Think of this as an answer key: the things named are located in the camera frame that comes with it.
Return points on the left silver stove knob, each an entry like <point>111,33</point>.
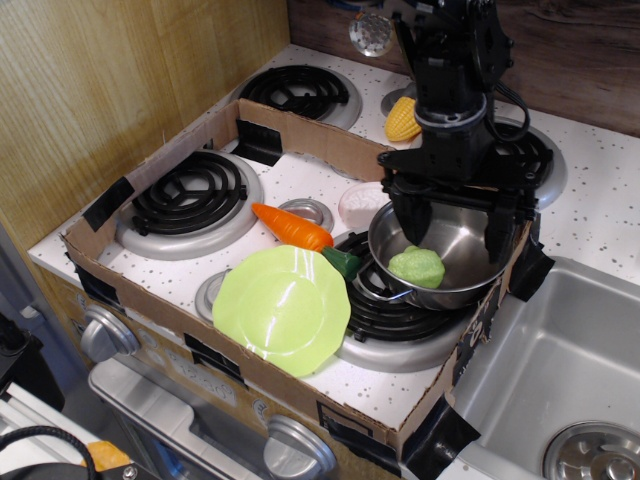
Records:
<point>106,336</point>

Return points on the silver oven door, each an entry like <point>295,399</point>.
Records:
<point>178,434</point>

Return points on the small front silver disc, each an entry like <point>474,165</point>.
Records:
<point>207,294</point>

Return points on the front left stove burner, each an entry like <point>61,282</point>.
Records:
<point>201,206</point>

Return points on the orange toy carrot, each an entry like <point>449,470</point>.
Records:
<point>294,230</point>

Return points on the orange object bottom left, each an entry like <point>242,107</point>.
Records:
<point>107,456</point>

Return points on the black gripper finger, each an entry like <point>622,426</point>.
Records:
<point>508,210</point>
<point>413,211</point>

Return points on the stainless steel pan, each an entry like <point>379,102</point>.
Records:
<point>457,235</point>

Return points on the silver stove knob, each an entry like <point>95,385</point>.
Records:
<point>294,452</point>
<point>106,336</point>

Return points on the small back silver disc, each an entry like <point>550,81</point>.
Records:
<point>390,99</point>

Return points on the light green toy broccoli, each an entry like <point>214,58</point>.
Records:
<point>418,266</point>

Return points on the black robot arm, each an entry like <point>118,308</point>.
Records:
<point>458,52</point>

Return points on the small centre silver disc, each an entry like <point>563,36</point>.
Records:
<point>312,210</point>

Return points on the light green plastic plate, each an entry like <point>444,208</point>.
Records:
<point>287,305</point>

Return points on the back left stove burner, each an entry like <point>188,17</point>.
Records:
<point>313,92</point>

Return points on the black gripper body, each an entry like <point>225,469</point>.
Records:
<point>398,161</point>

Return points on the hanging metal strainer ladle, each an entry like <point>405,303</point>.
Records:
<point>371,34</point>

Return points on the right silver stove knob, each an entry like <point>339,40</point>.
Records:
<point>294,452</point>

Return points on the stove burner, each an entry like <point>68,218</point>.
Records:
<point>201,206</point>
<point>386,334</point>
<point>313,92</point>
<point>466,163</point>

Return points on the back right stove burner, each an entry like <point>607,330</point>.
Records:
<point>466,163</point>

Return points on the metal sink drain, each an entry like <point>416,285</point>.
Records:
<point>592,450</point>

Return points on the brown cardboard fence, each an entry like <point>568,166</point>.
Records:
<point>182,353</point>

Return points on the small silver disc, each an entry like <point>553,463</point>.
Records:
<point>312,210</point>
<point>390,99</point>
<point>207,294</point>

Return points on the stainless steel sink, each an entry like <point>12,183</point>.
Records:
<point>569,354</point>

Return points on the yellow toy corn cob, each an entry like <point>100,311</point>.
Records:
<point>401,124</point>

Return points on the front right stove burner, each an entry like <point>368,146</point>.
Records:
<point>386,334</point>

